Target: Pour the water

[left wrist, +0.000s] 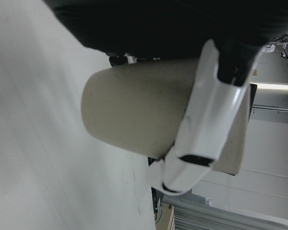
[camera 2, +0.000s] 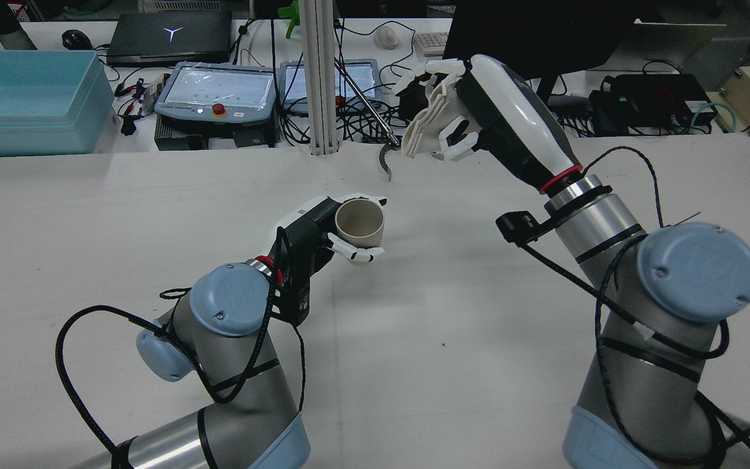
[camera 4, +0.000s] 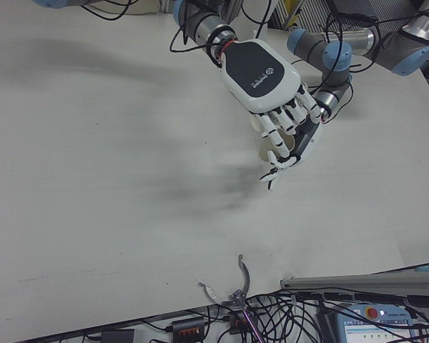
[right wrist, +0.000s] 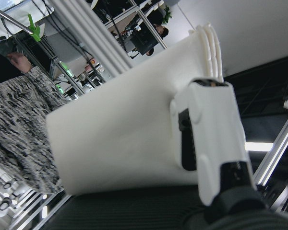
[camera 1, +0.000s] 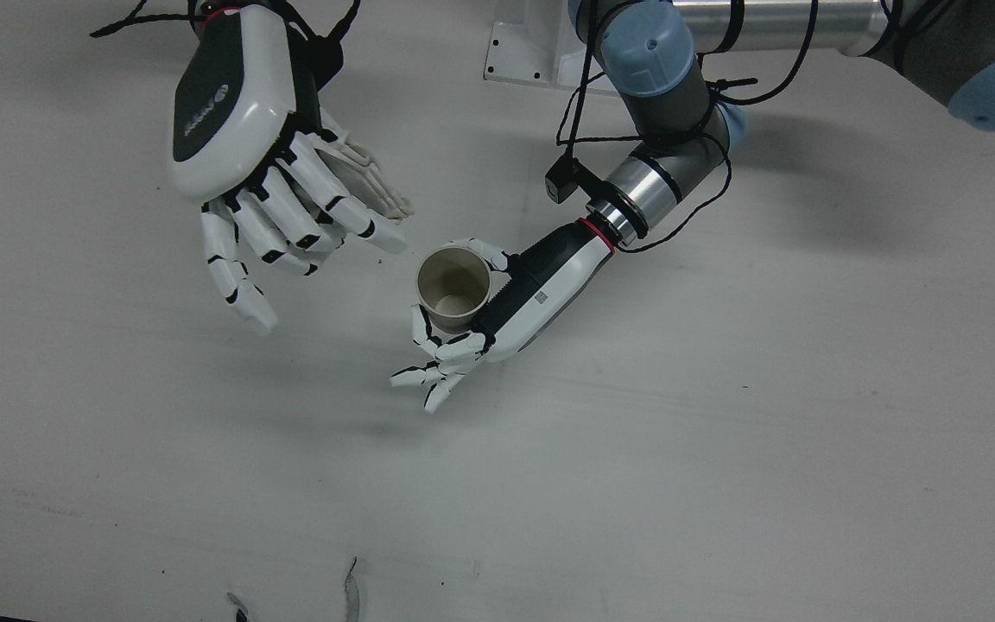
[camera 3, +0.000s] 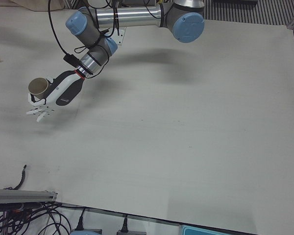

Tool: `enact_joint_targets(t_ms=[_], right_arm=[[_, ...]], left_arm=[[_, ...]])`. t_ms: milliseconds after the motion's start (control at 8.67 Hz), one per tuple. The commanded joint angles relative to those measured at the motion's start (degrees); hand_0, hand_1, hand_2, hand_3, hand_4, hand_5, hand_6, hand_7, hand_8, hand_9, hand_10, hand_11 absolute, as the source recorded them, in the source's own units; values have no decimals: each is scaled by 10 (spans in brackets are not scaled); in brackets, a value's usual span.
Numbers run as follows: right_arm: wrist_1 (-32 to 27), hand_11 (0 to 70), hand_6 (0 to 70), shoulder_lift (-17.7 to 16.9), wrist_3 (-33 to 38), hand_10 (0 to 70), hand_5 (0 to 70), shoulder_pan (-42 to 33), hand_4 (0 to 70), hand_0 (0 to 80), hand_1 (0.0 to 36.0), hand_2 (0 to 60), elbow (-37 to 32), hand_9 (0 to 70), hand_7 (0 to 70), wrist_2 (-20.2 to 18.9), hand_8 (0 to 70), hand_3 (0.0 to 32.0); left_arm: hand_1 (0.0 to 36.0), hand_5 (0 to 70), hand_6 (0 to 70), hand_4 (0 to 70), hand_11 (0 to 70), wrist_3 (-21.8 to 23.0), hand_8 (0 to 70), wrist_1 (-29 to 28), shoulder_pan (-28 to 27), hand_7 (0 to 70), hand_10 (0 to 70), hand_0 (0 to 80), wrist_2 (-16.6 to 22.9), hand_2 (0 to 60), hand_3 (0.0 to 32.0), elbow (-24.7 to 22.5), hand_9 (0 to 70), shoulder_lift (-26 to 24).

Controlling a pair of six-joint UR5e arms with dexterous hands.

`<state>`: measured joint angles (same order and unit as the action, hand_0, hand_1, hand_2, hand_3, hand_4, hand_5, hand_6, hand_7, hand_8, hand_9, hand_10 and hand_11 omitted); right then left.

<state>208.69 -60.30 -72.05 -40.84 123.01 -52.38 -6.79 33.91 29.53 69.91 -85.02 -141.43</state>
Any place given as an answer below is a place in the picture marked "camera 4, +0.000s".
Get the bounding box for white dexterous hand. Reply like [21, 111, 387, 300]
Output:
[220, 38, 324, 160]
[259, 120, 325, 192]

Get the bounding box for smooth beige paper cup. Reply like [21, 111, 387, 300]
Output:
[257, 130, 298, 164]

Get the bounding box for metal two-prong claw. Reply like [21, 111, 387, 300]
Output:
[197, 254, 252, 308]

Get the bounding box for small black orange adapter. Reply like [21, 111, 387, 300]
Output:
[227, 311, 252, 335]

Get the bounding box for robot teach pendant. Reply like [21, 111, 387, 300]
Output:
[316, 302, 429, 343]

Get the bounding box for black hub with orange ports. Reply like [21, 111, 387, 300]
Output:
[170, 316, 207, 339]

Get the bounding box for black power brick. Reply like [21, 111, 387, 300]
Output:
[100, 329, 135, 343]

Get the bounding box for yellow black striped post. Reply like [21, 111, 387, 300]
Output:
[282, 0, 302, 30]

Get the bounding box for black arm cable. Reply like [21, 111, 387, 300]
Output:
[307, 0, 385, 124]
[74, 0, 265, 69]

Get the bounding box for aluminium profile rail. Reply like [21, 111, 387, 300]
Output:
[280, 268, 429, 298]

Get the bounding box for black cable tangle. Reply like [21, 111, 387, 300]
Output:
[139, 291, 429, 343]

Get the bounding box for purple cable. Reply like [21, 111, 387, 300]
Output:
[240, 306, 262, 343]

